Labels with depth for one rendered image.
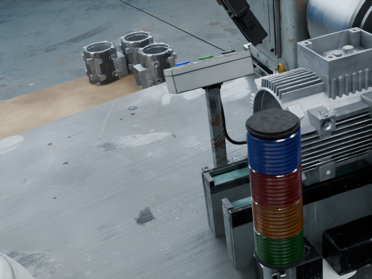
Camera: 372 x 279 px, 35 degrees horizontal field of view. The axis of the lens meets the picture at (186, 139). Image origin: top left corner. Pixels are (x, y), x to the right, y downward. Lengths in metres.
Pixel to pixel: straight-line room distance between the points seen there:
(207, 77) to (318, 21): 0.34
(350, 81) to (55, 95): 2.64
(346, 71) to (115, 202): 0.57
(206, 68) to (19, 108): 2.34
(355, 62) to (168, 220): 0.49
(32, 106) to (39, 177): 2.00
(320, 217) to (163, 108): 0.69
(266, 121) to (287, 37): 0.90
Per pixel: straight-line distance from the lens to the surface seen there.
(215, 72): 1.20
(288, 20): 1.53
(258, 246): 0.74
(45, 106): 3.40
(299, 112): 0.96
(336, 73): 1.00
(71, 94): 3.46
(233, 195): 1.12
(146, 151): 1.46
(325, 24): 1.39
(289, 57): 1.56
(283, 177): 0.66
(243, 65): 1.22
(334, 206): 1.10
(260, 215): 0.70
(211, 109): 1.24
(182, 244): 1.15
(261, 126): 0.65
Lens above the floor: 1.53
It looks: 30 degrees down
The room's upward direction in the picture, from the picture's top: 8 degrees counter-clockwise
